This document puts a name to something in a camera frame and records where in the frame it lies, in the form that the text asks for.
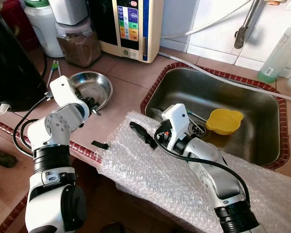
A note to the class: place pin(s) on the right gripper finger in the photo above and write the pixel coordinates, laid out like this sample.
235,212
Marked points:
144,135

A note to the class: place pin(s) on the yellow plastic bowl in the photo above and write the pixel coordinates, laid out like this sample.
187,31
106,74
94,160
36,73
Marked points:
223,121

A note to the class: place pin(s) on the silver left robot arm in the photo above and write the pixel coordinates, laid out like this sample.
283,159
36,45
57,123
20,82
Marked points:
48,131

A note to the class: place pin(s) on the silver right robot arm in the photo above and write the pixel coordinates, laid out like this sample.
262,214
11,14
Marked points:
218,179

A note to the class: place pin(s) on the stainless steel bowl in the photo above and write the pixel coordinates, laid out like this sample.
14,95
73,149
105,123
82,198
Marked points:
101,87

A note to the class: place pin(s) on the metal sink drain strainer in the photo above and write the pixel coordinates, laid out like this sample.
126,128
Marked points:
198,129

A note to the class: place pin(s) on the white training chopsticks green connector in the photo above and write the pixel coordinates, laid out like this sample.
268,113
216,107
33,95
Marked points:
196,115

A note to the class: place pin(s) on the small black clip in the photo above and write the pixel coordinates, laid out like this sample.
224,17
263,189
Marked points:
99,144

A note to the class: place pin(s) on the clear bubble wrap sheet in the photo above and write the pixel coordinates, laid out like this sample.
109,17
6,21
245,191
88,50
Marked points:
150,179

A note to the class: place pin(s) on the clear jar brown powder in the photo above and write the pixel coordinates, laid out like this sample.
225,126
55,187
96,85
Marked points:
80,51

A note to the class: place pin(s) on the cream water ionizer appliance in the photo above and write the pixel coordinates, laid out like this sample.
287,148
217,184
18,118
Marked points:
111,24

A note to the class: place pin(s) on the stainless steel sink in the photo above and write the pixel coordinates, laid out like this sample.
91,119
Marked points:
242,97

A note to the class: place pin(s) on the white plastic jug green lid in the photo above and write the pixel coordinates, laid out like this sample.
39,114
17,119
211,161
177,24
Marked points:
39,29

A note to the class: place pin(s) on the grey plastic container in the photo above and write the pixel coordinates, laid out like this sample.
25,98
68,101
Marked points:
68,12

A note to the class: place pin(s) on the black robot foot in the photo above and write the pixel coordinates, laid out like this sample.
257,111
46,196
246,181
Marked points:
111,228

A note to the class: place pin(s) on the dark oblong object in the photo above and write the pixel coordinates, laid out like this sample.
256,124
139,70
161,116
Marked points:
2,158

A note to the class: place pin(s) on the clear bottle green liquid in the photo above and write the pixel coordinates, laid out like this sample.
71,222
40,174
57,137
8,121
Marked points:
276,60

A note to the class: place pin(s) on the red container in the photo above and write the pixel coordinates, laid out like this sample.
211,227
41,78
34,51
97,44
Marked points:
12,19

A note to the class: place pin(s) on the metal faucet spout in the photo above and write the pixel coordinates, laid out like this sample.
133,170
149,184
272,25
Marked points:
240,38

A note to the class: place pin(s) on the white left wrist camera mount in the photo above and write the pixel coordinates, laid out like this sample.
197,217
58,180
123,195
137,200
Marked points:
65,92

